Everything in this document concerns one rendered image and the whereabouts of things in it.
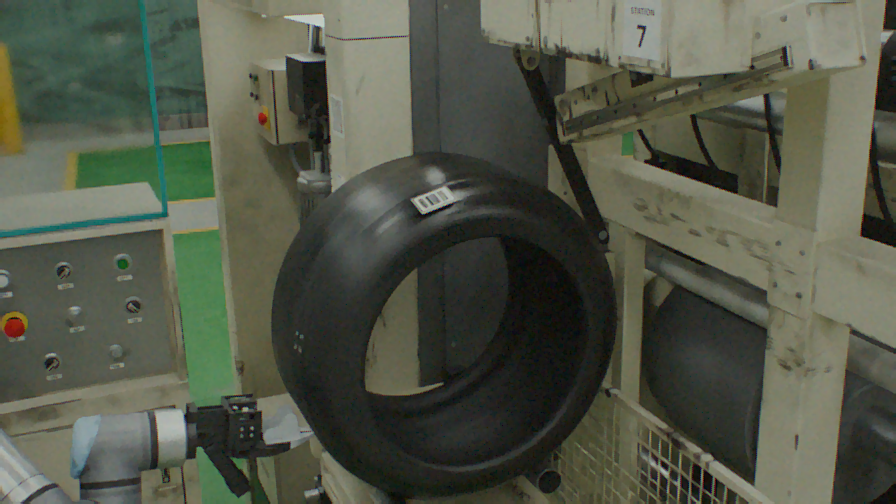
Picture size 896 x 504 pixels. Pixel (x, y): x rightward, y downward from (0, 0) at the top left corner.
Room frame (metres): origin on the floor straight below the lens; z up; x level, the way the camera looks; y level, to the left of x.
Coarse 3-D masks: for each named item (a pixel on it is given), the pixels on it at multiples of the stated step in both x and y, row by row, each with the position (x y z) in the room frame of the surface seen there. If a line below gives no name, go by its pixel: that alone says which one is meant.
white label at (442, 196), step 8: (432, 192) 1.48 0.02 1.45; (440, 192) 1.48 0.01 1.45; (448, 192) 1.47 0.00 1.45; (416, 200) 1.46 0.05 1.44; (424, 200) 1.46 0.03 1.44; (432, 200) 1.46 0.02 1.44; (440, 200) 1.46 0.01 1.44; (448, 200) 1.46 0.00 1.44; (456, 200) 1.46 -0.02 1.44; (424, 208) 1.44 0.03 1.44; (432, 208) 1.44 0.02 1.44
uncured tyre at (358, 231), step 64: (384, 192) 1.52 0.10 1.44; (512, 192) 1.52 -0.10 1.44; (320, 256) 1.47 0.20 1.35; (384, 256) 1.42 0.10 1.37; (512, 256) 1.80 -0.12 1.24; (576, 256) 1.54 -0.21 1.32; (320, 320) 1.40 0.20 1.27; (512, 320) 1.80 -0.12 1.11; (576, 320) 1.72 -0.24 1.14; (320, 384) 1.39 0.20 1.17; (448, 384) 1.77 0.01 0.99; (512, 384) 1.77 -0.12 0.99; (576, 384) 1.54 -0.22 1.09; (384, 448) 1.40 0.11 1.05; (448, 448) 1.66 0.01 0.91; (512, 448) 1.51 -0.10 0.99
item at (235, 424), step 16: (224, 400) 1.45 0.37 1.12; (240, 400) 1.46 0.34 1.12; (256, 400) 1.46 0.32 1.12; (192, 416) 1.39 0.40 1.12; (208, 416) 1.40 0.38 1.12; (224, 416) 1.41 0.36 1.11; (240, 416) 1.42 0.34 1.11; (256, 416) 1.42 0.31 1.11; (192, 432) 1.38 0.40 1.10; (208, 432) 1.41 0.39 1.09; (224, 432) 1.42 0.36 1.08; (240, 432) 1.42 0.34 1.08; (256, 432) 1.42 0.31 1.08; (192, 448) 1.38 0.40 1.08; (224, 448) 1.41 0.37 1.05; (240, 448) 1.41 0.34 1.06
